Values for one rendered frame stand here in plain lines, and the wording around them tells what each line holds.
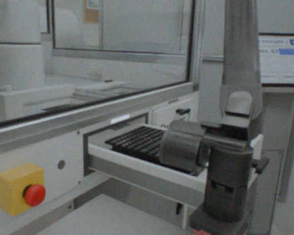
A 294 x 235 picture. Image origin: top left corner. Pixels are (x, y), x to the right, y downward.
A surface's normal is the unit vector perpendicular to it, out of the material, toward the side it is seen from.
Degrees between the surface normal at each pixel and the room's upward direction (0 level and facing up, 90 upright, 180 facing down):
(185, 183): 90
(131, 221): 0
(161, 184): 90
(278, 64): 50
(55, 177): 90
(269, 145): 90
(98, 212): 0
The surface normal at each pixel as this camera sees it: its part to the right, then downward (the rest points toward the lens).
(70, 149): 0.80, 0.16
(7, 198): -0.61, 0.18
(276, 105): 0.07, 0.25
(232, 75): -0.42, -0.49
